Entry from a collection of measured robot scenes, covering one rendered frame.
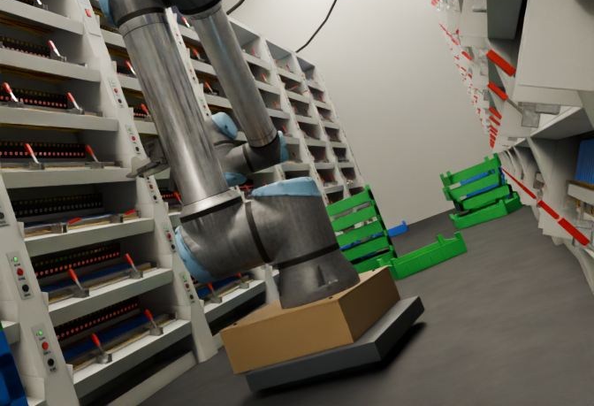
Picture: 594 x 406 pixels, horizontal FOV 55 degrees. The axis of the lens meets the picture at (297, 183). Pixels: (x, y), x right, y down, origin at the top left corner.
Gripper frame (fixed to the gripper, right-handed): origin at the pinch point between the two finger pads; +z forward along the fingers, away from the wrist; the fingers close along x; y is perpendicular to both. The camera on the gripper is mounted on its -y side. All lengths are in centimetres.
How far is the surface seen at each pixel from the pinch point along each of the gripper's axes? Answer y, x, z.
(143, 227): -13.0, -15.8, 14.6
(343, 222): -34, -119, -25
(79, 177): 5.9, 8.1, 14.1
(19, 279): -22, 43, 13
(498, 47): -21, 47, -109
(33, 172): 6.9, 27.4, 13.3
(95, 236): -13.7, 9.6, 14.4
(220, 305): -49, -47, 14
